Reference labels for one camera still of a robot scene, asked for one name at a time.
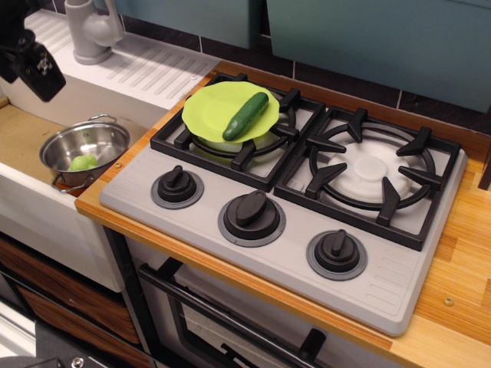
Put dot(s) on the light green plate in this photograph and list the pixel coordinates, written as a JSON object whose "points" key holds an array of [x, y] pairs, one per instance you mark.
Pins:
{"points": [[207, 113]]}

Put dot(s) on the grey toy faucet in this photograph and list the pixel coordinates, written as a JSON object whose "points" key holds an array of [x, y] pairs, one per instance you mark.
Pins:
{"points": [[92, 34]]}

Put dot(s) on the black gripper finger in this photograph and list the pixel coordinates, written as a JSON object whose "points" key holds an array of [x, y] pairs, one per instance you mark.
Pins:
{"points": [[40, 72]]}

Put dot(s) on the white toy sink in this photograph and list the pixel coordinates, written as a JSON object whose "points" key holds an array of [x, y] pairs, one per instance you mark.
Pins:
{"points": [[141, 81]]}

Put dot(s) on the black right burner grate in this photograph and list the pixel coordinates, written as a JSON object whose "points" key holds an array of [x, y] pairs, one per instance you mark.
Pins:
{"points": [[388, 180]]}

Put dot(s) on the black burner grate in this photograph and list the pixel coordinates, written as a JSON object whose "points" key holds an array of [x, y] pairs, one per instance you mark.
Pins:
{"points": [[388, 180], [258, 168]]}

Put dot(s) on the light green toy cauliflower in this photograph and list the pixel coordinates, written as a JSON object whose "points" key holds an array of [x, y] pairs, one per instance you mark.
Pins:
{"points": [[84, 162]]}

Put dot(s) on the dark green toy pickle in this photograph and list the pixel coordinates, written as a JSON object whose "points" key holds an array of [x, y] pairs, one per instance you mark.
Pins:
{"points": [[248, 113]]}

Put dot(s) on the white left burner cap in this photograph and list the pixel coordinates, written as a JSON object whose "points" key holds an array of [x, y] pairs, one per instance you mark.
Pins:
{"points": [[261, 142]]}

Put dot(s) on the white right burner cap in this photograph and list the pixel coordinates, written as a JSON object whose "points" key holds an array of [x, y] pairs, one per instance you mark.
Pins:
{"points": [[368, 163]]}

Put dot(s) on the black left burner grate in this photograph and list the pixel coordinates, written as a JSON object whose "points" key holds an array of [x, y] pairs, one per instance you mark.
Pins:
{"points": [[258, 168]]}

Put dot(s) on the grey toy stove top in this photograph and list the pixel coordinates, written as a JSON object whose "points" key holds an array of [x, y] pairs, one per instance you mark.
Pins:
{"points": [[383, 296]]}

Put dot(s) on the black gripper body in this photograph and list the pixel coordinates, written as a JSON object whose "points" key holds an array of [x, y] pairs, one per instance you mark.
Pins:
{"points": [[15, 37]]}

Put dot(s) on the black left stove knob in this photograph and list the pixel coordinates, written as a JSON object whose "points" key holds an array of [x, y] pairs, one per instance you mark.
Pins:
{"points": [[177, 189]]}

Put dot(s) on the toy oven door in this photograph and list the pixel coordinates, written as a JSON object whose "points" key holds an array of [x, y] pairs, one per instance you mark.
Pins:
{"points": [[215, 324]]}

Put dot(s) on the white burner cap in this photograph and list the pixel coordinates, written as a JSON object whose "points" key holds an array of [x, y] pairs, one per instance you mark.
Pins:
{"points": [[368, 163], [261, 142]]}

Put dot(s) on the stainless steel pot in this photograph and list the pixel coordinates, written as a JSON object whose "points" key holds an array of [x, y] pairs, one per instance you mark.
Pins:
{"points": [[101, 136]]}

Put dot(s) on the black oven door handle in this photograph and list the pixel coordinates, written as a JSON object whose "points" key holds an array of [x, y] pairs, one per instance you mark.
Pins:
{"points": [[163, 280]]}

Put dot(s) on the black right stove knob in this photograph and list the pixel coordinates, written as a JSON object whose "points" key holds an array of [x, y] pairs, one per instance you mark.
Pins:
{"points": [[337, 255]]}

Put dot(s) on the wooden drawer front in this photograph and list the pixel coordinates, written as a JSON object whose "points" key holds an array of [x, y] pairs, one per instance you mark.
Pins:
{"points": [[91, 314]]}

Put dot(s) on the black middle stove knob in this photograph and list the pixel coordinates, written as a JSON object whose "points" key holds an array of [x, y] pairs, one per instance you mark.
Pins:
{"points": [[252, 220]]}

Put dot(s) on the black stove knob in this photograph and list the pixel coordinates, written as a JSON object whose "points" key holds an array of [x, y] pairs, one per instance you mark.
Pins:
{"points": [[337, 255], [252, 220], [177, 189]]}

